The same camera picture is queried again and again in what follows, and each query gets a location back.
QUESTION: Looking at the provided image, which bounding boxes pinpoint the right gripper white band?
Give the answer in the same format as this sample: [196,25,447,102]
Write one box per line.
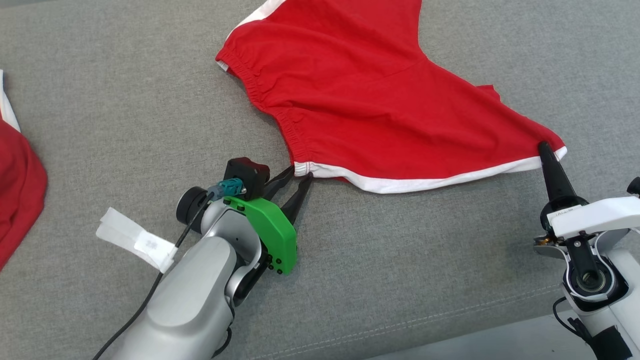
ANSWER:
[537,141,640,239]

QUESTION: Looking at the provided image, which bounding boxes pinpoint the red shorts with white trim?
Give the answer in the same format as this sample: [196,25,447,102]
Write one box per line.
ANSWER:
[216,0,568,195]

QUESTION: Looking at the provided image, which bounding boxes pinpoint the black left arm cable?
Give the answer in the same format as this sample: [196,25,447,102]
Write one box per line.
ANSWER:
[92,190,218,360]

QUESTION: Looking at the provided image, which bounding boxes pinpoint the red Bulls jersey white sleeves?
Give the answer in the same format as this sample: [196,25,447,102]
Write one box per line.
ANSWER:
[0,70,48,271]

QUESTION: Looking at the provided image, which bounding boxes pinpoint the white tape label left cable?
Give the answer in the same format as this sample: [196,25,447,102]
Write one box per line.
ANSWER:
[96,207,178,273]

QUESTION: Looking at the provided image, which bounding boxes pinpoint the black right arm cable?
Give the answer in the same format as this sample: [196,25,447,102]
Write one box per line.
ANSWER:
[552,297,596,346]

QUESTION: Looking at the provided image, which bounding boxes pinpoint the teal left camera connector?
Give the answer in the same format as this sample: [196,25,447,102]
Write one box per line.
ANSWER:
[207,178,244,201]

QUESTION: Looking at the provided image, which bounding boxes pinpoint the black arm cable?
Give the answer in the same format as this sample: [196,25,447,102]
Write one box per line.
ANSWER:
[552,297,596,346]
[92,190,218,360]

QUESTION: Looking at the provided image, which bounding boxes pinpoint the grey fabric sofa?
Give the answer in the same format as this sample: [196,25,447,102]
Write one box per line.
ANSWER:
[0,0,640,360]

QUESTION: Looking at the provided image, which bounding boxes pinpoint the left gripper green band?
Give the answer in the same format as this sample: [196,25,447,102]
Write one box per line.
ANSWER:
[223,165,314,276]

